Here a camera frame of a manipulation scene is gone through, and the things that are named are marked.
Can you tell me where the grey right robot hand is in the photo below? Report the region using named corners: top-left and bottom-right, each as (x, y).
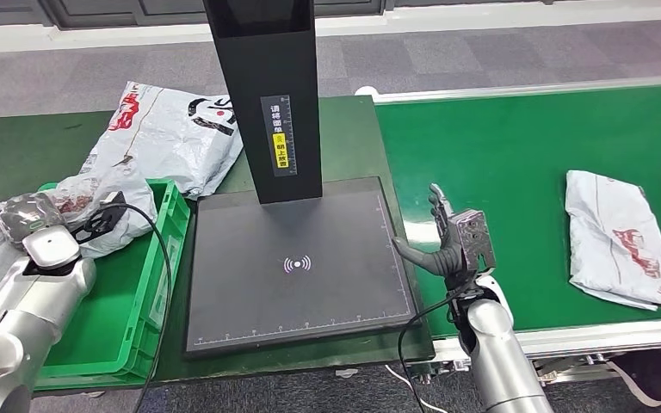
top-left (392, 183), bottom-right (474, 278)

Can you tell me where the white parcel bag red print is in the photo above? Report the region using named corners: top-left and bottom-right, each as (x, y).
top-left (0, 170), bottom-right (158, 306)
top-left (565, 170), bottom-right (661, 311)

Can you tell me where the black scanner machine with tower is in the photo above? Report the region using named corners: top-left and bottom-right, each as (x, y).
top-left (184, 0), bottom-right (423, 357)

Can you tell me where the large white parcel black print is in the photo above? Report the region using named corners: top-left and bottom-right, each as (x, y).
top-left (77, 80), bottom-right (244, 200)

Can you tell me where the ruler label sticker yellow patch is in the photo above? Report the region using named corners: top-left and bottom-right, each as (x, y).
top-left (259, 94), bottom-right (299, 178)

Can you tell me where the green plastic crate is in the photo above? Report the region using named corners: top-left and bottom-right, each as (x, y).
top-left (0, 177), bottom-right (192, 391)

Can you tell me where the dark grey cabinet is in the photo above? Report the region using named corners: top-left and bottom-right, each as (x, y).
top-left (45, 0), bottom-right (389, 29)

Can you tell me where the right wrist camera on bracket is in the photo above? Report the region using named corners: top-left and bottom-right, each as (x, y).
top-left (448, 209), bottom-right (497, 274)

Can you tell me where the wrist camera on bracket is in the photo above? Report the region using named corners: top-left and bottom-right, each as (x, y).
top-left (71, 190), bottom-right (129, 245)
top-left (448, 209), bottom-right (497, 274)

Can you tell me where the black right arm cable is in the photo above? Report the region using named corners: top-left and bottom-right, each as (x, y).
top-left (396, 285), bottom-right (472, 413)

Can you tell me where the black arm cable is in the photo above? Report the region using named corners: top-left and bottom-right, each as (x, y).
top-left (396, 285), bottom-right (472, 413)
top-left (99, 202), bottom-right (173, 413)

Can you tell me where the green conveyor belt aluminium frame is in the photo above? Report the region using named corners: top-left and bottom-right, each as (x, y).
top-left (373, 77), bottom-right (661, 366)

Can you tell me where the white cable on floor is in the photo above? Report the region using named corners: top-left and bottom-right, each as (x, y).
top-left (384, 364), bottom-right (448, 413)

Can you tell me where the grey metal conveyor bracket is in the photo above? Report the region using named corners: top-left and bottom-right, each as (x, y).
top-left (529, 359), bottom-right (571, 389)

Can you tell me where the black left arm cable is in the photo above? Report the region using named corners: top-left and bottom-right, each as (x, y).
top-left (99, 202), bottom-right (173, 413)

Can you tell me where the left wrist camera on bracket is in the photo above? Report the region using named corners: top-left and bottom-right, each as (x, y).
top-left (71, 190), bottom-right (129, 245)

